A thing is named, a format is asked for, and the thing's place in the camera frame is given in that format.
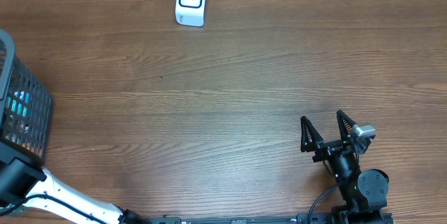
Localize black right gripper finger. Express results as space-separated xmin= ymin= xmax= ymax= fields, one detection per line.
xmin=300 ymin=116 xmax=323 ymax=152
xmin=337 ymin=110 xmax=356 ymax=144

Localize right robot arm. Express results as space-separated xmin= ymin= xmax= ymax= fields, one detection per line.
xmin=296 ymin=110 xmax=394 ymax=224

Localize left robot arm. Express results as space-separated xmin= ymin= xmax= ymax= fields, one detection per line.
xmin=1 ymin=140 xmax=149 ymax=224

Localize white barcode scanner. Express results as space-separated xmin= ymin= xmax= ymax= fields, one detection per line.
xmin=175 ymin=0 xmax=206 ymax=27

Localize grey plastic mesh basket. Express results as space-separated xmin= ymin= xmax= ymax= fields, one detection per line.
xmin=1 ymin=29 xmax=53 ymax=161

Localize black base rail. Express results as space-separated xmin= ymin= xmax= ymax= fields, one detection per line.
xmin=147 ymin=213 xmax=395 ymax=224

